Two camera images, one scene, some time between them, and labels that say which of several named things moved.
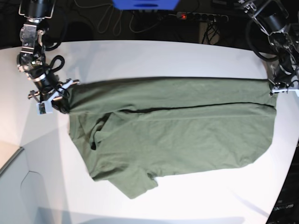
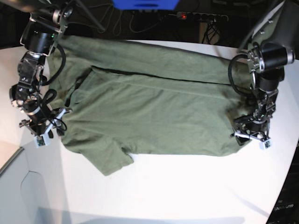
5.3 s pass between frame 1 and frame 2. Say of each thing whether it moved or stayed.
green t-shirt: moved
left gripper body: moved
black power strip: stayed
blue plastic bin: stayed
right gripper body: moved
